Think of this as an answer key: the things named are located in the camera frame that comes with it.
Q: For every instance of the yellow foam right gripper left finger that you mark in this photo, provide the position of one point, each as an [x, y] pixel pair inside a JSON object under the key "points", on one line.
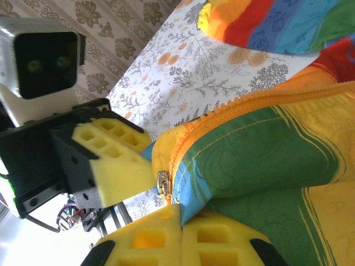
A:
{"points": [[155, 227]]}

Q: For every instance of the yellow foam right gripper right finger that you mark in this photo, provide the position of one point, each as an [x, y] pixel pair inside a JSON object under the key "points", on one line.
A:
{"points": [[238, 238]]}

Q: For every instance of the floral print tablecloth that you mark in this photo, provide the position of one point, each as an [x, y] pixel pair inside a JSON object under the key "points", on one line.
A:
{"points": [[172, 63]]}

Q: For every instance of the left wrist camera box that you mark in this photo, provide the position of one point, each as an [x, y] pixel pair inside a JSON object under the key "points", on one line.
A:
{"points": [[44, 63]]}

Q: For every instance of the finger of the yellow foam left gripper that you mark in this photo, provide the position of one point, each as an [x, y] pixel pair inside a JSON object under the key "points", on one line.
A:
{"points": [[140, 138], [119, 177]]}

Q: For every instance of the rainbow striped child's jacket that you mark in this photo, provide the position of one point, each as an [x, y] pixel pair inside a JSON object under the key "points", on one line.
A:
{"points": [[249, 152]]}

